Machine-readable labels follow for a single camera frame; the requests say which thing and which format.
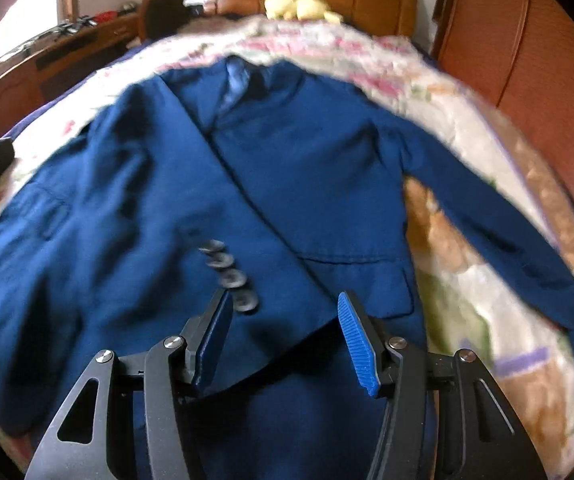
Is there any blue suit jacket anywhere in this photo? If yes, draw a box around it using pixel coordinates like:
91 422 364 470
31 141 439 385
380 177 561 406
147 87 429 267
0 53 574 480

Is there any dark wooden chair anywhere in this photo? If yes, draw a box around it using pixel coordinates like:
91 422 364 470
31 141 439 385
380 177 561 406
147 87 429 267
139 0 191 44

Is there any wooden desk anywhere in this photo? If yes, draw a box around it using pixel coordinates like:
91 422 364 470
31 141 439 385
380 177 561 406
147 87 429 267
0 10 140 126

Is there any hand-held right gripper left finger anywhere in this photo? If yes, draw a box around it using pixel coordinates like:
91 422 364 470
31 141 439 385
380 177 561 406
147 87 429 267
24 289 235 480

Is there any navy bed sheet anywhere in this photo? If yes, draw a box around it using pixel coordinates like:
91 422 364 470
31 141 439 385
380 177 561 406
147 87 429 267
0 42 142 138

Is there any wooden headboard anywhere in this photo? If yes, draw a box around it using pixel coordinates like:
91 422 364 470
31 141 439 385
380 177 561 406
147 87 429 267
208 0 418 37

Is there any floral blanket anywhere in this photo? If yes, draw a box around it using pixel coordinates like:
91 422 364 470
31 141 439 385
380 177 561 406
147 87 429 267
0 14 574 480

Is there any wooden wardrobe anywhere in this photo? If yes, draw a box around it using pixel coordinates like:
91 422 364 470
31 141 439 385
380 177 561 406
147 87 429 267
431 0 574 221

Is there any yellow plush toy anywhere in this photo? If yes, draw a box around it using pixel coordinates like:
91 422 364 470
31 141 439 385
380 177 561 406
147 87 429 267
264 0 343 25

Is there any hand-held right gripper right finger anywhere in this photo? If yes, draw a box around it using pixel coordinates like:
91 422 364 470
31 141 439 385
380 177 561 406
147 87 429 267
337 290 550 480

